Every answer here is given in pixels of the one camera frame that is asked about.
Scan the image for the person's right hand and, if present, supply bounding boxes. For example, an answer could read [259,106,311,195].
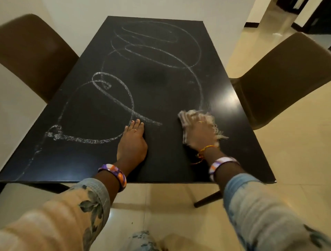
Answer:
[186,114,221,153]

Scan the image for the person's left hand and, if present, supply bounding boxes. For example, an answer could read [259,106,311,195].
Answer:
[115,118,148,169]

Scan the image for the white striped fringed cloth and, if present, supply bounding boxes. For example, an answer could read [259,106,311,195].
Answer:
[178,109,229,146]

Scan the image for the person's right forearm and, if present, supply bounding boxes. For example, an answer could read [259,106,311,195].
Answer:
[200,147,331,251]

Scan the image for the person's left forearm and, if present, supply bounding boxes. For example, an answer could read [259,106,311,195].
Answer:
[0,160,135,251]

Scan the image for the purple orange white bangle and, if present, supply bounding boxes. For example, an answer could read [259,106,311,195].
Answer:
[208,156,240,182]
[98,163,127,193]

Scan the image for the white chalk scribble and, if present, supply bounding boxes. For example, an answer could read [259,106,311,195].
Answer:
[16,20,205,181]

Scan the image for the black table leg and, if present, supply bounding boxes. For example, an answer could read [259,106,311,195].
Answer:
[193,191,224,209]

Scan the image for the brown upholstered chair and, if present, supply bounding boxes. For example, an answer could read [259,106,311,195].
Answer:
[229,32,331,130]
[0,13,79,104]

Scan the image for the person's patterned denim trousers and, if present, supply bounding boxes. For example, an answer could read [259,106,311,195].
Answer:
[127,231,168,251]

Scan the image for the gold thread bracelet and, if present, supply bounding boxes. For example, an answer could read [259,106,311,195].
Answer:
[191,145,217,165]

